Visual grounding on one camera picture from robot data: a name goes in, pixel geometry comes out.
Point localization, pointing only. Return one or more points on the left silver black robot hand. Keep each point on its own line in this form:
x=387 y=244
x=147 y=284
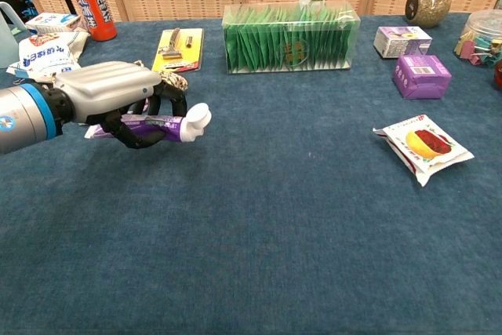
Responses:
x=106 y=84

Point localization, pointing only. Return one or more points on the small purple white-capped bottle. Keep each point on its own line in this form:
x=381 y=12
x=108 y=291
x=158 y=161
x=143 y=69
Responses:
x=194 y=115

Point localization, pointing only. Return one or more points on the white blue-print powder bag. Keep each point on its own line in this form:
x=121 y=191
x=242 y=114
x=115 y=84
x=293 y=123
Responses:
x=43 y=52

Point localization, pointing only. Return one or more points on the brown syrup bottle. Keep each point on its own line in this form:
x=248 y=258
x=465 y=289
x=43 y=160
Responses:
x=499 y=76

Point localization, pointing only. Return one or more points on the red soda can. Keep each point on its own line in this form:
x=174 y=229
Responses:
x=92 y=9

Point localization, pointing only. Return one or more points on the white blue milk carton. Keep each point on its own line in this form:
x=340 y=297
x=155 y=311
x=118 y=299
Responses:
x=51 y=22

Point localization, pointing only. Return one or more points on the razor in yellow blister pack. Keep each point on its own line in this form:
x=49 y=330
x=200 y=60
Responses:
x=192 y=52

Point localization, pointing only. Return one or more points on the light blue plastic pitcher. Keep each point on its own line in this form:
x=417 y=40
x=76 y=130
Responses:
x=8 y=44

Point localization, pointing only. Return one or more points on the clear box of green teabags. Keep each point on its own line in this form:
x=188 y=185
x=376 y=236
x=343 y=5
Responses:
x=290 y=44

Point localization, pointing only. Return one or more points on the blue tablecloth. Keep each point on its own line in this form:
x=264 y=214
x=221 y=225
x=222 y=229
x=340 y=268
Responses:
x=235 y=233

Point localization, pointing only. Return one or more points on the purple white carton box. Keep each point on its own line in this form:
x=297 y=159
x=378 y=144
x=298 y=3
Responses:
x=400 y=42

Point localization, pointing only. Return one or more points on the purple wrapped pack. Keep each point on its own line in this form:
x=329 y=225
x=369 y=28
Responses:
x=421 y=76

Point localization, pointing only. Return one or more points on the white snack packet red fruit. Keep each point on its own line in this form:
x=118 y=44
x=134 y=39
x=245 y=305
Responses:
x=427 y=146

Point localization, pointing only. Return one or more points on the glass jar black lid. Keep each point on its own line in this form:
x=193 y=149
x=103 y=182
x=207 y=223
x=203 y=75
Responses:
x=429 y=9

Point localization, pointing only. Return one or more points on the clear tub of binder clips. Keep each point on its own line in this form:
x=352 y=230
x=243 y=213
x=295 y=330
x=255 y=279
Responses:
x=482 y=33

